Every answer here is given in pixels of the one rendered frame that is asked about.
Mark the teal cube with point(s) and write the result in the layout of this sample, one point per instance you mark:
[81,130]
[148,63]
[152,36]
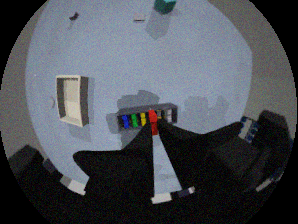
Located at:
[165,5]

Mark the beige open-top tray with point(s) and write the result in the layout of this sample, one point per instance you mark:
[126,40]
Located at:
[72,99]

